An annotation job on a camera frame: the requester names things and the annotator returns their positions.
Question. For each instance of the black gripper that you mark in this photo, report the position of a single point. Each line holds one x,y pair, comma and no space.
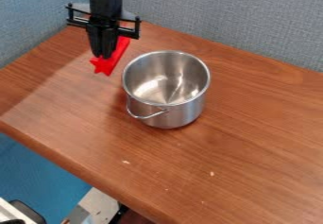
106,21

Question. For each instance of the red star-shaped block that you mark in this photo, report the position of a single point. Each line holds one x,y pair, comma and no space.
106,65

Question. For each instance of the stainless steel pot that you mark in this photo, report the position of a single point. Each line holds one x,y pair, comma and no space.
166,83

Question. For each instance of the white box under table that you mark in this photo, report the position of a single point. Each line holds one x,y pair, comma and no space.
95,209

